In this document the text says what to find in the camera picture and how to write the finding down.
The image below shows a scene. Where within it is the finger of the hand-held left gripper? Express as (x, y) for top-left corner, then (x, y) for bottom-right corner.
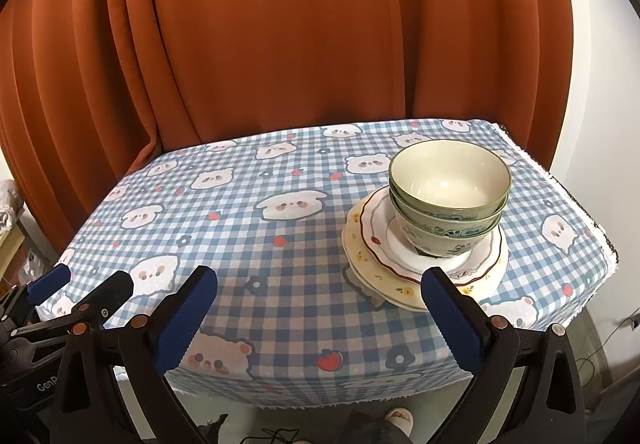
(0, 264), (72, 330)
(67, 271), (137, 331)

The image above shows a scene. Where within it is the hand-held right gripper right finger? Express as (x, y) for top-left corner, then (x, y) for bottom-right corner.
(421, 268), (588, 444)

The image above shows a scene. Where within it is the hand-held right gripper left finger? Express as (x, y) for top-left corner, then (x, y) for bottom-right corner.
(50, 265), (219, 444)

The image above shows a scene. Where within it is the large round yellow-flower plate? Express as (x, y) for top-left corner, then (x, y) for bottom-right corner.
(345, 224), (510, 312)

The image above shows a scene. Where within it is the floral ceramic bowl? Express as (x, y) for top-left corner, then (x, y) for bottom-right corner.
(395, 211), (501, 257)
(390, 189), (508, 231)
(389, 139), (512, 217)

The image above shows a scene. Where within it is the red-rimmed white plate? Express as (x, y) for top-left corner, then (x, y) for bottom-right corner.
(357, 187), (504, 286)

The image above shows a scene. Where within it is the wooden rack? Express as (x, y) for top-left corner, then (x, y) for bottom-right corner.
(0, 219), (28, 277)

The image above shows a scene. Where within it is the blue checked bear tablecloth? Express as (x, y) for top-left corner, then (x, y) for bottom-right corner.
(35, 119), (618, 410)

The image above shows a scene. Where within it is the white slipper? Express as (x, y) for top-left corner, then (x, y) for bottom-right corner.
(385, 408), (415, 436)

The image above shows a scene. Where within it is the person's dark trouser leg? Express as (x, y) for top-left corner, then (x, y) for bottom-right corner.
(345, 409), (401, 444)

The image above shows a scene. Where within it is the rust orange curtain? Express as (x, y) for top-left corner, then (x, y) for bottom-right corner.
(0, 0), (573, 250)

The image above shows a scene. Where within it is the black cable under table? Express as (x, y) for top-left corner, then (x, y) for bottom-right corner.
(240, 428), (302, 444)

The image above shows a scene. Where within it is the black floor cable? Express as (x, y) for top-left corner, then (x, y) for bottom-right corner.
(575, 329), (632, 390)

